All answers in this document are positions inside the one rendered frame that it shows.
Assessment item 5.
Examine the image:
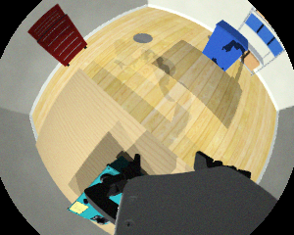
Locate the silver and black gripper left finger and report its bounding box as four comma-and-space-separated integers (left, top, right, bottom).
84, 154, 141, 225

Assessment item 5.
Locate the teal control console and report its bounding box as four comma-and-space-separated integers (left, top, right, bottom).
68, 156, 129, 225

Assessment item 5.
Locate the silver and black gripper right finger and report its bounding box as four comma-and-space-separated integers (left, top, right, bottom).
193, 151, 251, 179

